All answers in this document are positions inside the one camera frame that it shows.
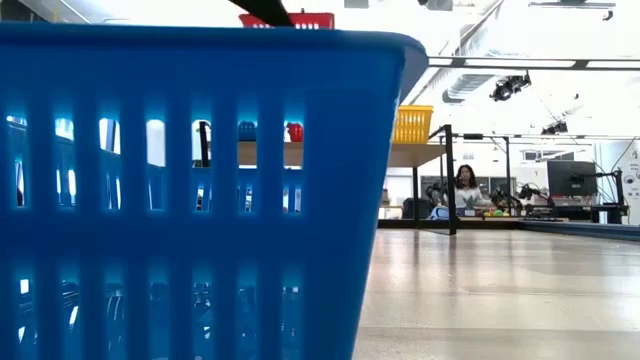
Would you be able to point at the yellow plastic basket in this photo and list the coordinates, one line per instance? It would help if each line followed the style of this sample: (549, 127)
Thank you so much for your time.
(412, 125)

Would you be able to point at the black background gantry frame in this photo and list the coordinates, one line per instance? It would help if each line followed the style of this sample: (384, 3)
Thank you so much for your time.
(550, 136)

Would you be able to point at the red plastic basket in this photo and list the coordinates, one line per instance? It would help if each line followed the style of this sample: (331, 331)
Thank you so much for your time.
(295, 132)
(310, 20)

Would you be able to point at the black aluminium rig frame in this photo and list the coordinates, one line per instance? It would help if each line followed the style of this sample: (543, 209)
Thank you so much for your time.
(575, 230)

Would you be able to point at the black overhead mounted device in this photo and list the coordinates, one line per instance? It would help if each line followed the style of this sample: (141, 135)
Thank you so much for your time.
(507, 89)

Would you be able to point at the long ceiling light fixture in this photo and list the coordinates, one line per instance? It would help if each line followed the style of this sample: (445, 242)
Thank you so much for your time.
(525, 63)

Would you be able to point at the person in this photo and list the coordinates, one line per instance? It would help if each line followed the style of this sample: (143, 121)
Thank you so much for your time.
(467, 195)

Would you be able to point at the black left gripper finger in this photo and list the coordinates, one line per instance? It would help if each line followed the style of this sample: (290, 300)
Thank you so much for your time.
(265, 12)

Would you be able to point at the small green plant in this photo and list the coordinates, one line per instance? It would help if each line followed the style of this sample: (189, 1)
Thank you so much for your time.
(470, 203)

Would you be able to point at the black background robot arm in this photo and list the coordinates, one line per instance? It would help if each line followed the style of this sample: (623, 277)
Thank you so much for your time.
(532, 192)
(435, 192)
(501, 198)

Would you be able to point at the black computer monitor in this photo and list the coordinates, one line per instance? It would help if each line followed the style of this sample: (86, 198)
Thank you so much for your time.
(571, 177)

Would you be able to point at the blue plastic basket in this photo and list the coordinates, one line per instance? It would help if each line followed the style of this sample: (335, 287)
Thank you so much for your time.
(325, 150)
(246, 132)

